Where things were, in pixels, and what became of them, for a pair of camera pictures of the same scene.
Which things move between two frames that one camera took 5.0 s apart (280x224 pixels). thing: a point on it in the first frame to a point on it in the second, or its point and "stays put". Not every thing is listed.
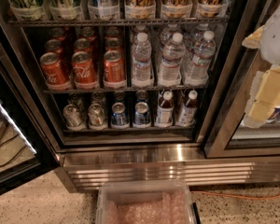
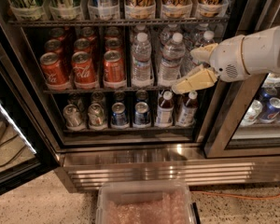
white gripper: x=276 y=37 to x=228 y=60
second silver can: x=96 y=115 stays put
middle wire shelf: x=137 y=91 stays put
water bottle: x=171 y=67 stays put
